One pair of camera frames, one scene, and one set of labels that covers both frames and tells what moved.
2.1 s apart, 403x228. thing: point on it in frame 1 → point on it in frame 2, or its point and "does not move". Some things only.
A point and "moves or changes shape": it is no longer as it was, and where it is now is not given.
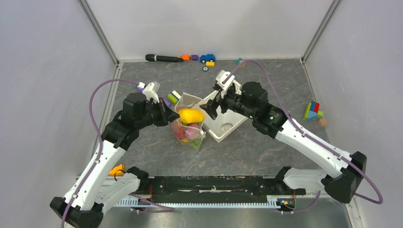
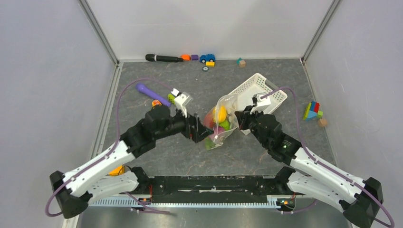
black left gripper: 166,113 → 199,131
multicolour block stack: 311,111 does not move
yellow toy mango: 189,115 moves or changes shape
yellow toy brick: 210,64 does not move
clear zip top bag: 187,128 moves or changes shape
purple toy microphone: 140,90 does not move
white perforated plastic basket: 224,123 → 257,85
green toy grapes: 196,143 → 209,144
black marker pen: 153,57 does not move
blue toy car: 209,57 does not move
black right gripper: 211,107 → 243,116
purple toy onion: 191,133 moves or changes shape
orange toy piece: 186,57 does not move
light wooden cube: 322,122 does not move
